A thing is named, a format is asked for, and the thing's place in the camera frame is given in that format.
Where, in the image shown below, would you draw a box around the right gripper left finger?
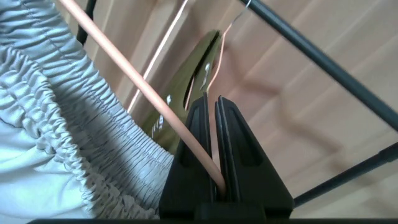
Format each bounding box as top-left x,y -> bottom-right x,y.
159,93 -> 218,218

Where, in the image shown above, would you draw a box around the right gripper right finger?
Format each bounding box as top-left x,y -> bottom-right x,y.
215,95 -> 295,218

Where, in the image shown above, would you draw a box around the green shirt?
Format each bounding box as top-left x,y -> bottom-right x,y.
141,29 -> 223,156

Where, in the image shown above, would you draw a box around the pale grey shorts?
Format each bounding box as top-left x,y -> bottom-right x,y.
0,0 -> 175,219

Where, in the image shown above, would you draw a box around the black clothes rack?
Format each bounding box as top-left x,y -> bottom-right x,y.
76,0 -> 398,208

